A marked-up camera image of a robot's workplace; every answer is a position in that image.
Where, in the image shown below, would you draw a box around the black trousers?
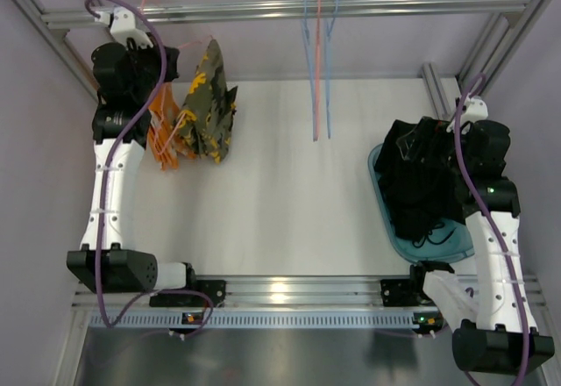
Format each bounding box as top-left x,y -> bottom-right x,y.
374,119 -> 465,242

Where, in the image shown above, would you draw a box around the camouflage trousers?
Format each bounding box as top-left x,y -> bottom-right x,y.
174,39 -> 238,164

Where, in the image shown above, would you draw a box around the blue hanger with black trousers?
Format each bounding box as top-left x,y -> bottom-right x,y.
301,0 -> 318,142

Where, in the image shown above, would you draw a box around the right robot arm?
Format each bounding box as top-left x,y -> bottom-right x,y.
374,118 -> 555,381

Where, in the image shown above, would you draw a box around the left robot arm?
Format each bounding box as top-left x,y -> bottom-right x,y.
67,39 -> 195,293

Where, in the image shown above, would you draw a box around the orange tie-dye trousers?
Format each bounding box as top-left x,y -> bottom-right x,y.
148,82 -> 180,170

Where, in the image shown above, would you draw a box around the empty blue hanger right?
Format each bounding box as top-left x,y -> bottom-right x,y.
323,0 -> 339,139

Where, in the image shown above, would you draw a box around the empty pink hanger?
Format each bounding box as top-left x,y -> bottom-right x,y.
313,0 -> 322,142

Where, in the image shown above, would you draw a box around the teal plastic bin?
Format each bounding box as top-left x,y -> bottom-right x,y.
367,144 -> 474,264

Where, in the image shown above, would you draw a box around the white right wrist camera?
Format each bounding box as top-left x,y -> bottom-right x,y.
459,96 -> 488,135

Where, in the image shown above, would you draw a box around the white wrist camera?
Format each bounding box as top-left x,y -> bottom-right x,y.
95,7 -> 153,50
459,96 -> 488,135

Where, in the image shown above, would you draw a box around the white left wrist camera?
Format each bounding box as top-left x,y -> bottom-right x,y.
95,7 -> 153,50

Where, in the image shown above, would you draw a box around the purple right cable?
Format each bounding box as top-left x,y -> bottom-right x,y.
451,73 -> 540,386

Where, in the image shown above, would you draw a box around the aluminium frame posts right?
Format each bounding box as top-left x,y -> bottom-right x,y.
421,0 -> 561,119

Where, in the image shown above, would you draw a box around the aluminium frame posts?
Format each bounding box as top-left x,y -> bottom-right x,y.
421,0 -> 561,119
11,0 -> 97,104

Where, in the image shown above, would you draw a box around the aluminium hanging rail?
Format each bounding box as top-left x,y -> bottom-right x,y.
40,0 -> 532,31

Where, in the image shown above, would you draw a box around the aluminium frame posts left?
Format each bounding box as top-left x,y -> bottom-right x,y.
11,0 -> 97,104

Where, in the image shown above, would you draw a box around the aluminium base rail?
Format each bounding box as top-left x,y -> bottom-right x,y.
72,273 -> 547,312

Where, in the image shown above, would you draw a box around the slotted cable duct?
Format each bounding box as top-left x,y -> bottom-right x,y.
117,309 -> 443,329

